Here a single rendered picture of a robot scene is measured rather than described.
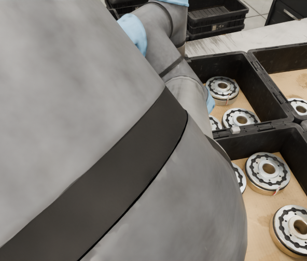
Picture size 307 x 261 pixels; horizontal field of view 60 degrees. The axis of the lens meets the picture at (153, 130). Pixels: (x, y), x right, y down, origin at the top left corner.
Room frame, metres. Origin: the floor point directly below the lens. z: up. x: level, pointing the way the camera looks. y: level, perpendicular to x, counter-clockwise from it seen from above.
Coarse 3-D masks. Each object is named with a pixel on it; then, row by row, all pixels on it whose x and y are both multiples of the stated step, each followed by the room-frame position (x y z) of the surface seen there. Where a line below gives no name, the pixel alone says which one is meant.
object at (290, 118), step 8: (192, 56) 0.68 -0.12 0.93; (200, 56) 0.68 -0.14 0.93; (208, 56) 0.68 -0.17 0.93; (216, 56) 0.68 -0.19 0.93; (224, 56) 0.69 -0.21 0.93; (248, 56) 0.68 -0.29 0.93; (256, 72) 0.61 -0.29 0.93; (264, 80) 0.57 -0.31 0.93; (272, 88) 0.54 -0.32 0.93; (272, 96) 0.51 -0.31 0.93; (280, 104) 0.48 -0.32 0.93; (288, 112) 0.45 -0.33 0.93; (272, 120) 0.43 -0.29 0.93; (280, 120) 0.42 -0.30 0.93; (288, 120) 0.42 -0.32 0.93; (224, 128) 0.40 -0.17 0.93; (240, 128) 0.40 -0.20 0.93; (248, 128) 0.40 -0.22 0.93
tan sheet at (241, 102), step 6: (204, 84) 0.67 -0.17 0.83; (240, 90) 0.64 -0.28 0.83; (240, 96) 0.61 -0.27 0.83; (234, 102) 0.59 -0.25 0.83; (240, 102) 0.59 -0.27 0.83; (246, 102) 0.59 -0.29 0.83; (216, 108) 0.56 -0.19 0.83; (222, 108) 0.56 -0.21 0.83; (228, 108) 0.56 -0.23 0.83; (246, 108) 0.56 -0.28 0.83; (252, 108) 0.56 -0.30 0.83; (210, 114) 0.54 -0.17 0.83; (216, 114) 0.54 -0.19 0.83; (222, 114) 0.54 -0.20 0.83
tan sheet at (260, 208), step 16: (240, 160) 0.38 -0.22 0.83; (256, 192) 0.29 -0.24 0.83; (288, 192) 0.29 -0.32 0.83; (256, 208) 0.25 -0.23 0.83; (272, 208) 0.25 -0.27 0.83; (256, 224) 0.21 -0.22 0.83; (256, 240) 0.18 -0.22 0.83; (272, 240) 0.18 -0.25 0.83; (256, 256) 0.15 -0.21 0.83; (272, 256) 0.15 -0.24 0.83; (288, 256) 0.15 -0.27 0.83
